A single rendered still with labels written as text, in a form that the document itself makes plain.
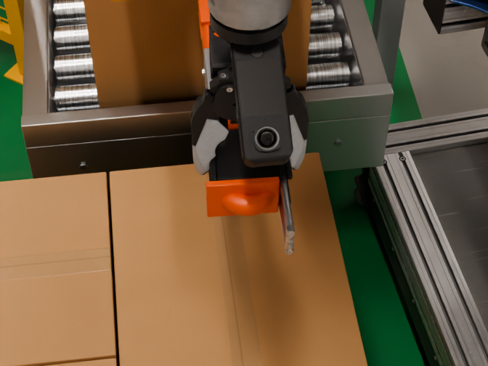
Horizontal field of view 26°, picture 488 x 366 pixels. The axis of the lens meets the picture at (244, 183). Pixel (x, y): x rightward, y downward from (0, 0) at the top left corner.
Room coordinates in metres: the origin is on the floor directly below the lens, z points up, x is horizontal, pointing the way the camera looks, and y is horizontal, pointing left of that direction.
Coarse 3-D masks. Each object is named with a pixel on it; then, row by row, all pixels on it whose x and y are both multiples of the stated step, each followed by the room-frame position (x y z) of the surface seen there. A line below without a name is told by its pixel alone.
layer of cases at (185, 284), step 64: (0, 192) 1.23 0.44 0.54; (64, 192) 1.23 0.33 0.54; (128, 192) 1.23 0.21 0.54; (192, 192) 1.23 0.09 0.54; (320, 192) 1.23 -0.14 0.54; (0, 256) 1.09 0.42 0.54; (64, 256) 1.09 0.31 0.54; (128, 256) 1.09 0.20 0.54; (192, 256) 1.09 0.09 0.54; (256, 256) 1.09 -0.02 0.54; (320, 256) 1.09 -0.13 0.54; (0, 320) 0.96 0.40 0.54; (64, 320) 0.96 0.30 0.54; (128, 320) 0.96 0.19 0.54; (192, 320) 0.96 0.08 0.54; (256, 320) 0.96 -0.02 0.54; (320, 320) 0.96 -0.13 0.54
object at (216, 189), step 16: (224, 144) 0.73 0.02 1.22; (224, 160) 0.71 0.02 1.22; (240, 160) 0.71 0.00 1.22; (224, 176) 0.69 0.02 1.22; (240, 176) 0.69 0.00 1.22; (256, 176) 0.69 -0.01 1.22; (272, 176) 0.69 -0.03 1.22; (208, 192) 0.67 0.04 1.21; (224, 192) 0.68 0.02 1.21; (240, 192) 0.68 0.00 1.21; (256, 192) 0.68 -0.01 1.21; (208, 208) 0.68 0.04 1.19; (224, 208) 0.68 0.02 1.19; (272, 208) 0.68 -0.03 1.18
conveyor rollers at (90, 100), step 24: (72, 0) 1.76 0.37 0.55; (312, 0) 1.81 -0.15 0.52; (312, 24) 1.71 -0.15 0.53; (72, 48) 1.65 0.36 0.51; (312, 48) 1.62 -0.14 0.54; (336, 48) 1.63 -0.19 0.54; (72, 72) 1.56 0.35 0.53; (312, 72) 1.54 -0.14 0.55; (336, 72) 1.55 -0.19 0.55; (72, 96) 1.48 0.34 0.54; (96, 96) 1.48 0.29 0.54
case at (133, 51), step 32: (96, 0) 1.42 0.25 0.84; (128, 0) 1.42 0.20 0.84; (160, 0) 1.43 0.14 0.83; (192, 0) 1.43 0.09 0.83; (96, 32) 1.42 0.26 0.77; (128, 32) 1.42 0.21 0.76; (160, 32) 1.43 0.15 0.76; (192, 32) 1.43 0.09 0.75; (288, 32) 1.45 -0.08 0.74; (96, 64) 1.42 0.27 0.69; (128, 64) 1.42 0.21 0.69; (160, 64) 1.43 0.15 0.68; (192, 64) 1.43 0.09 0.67; (288, 64) 1.45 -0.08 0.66; (128, 96) 1.42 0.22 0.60; (160, 96) 1.43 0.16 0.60; (192, 96) 1.43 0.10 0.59
